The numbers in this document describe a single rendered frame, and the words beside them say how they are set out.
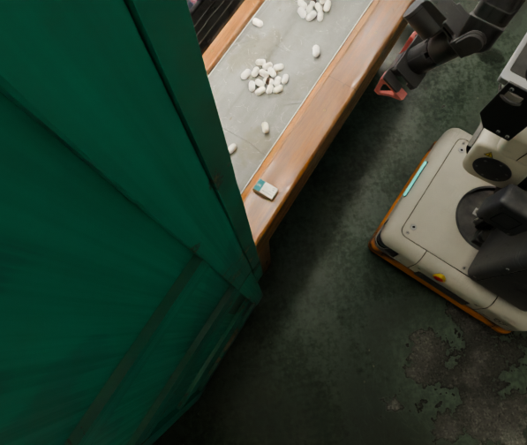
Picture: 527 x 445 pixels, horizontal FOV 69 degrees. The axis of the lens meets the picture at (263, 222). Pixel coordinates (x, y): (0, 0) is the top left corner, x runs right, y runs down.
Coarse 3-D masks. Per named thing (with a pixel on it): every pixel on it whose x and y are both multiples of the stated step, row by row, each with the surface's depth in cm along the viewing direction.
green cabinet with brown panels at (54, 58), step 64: (0, 0) 11; (64, 0) 13; (128, 0) 15; (0, 64) 12; (64, 64) 14; (128, 64) 17; (192, 64) 21; (0, 128) 15; (64, 128) 16; (128, 128) 20; (192, 128) 25; (0, 192) 17; (64, 192) 20; (128, 192) 23; (192, 192) 32; (0, 256) 19; (64, 256) 23; (128, 256) 31; (192, 256) 47; (256, 256) 84; (0, 320) 21; (64, 320) 28; (128, 320) 39; (192, 320) 69; (0, 384) 25; (64, 384) 34; (128, 384) 48
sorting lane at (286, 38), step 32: (288, 0) 125; (352, 0) 124; (256, 32) 122; (288, 32) 121; (320, 32) 121; (224, 64) 119; (256, 64) 119; (288, 64) 118; (320, 64) 118; (224, 96) 116; (256, 96) 116; (288, 96) 115; (224, 128) 113; (256, 128) 113; (256, 160) 110
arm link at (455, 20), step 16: (416, 0) 70; (432, 0) 64; (448, 0) 65; (416, 16) 67; (432, 16) 66; (448, 16) 65; (464, 16) 66; (416, 32) 70; (432, 32) 68; (448, 32) 66; (480, 32) 61; (464, 48) 64; (480, 48) 62
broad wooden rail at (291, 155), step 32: (384, 0) 120; (352, 32) 120; (384, 32) 117; (352, 64) 115; (320, 96) 112; (352, 96) 113; (288, 128) 112; (320, 128) 110; (288, 160) 107; (256, 192) 105; (288, 192) 105; (256, 224) 103
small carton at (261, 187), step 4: (260, 180) 104; (256, 184) 104; (260, 184) 104; (264, 184) 104; (268, 184) 104; (256, 188) 103; (260, 188) 103; (264, 188) 103; (268, 188) 103; (272, 188) 103; (276, 188) 103; (260, 192) 103; (264, 192) 103; (268, 192) 103; (272, 192) 103; (276, 192) 104; (264, 196) 104; (268, 196) 103; (272, 196) 103
